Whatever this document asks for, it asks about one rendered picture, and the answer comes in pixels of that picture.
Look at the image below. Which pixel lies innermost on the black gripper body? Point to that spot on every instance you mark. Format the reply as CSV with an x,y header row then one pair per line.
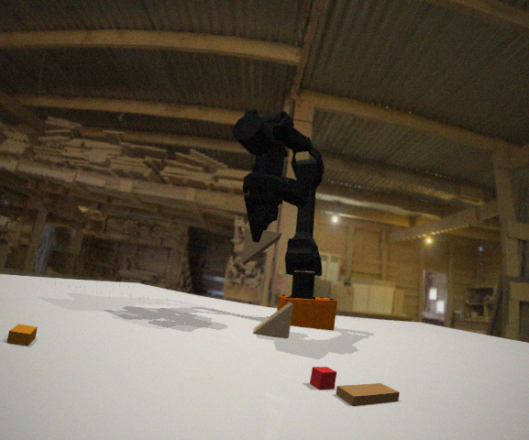
x,y
264,180

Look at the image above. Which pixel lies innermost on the small red cube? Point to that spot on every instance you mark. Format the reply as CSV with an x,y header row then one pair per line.
x,y
323,378

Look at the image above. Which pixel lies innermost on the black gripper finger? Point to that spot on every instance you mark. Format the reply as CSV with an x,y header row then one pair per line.
x,y
270,219
258,209

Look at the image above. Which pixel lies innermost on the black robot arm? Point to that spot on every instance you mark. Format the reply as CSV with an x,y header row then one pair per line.
x,y
266,137

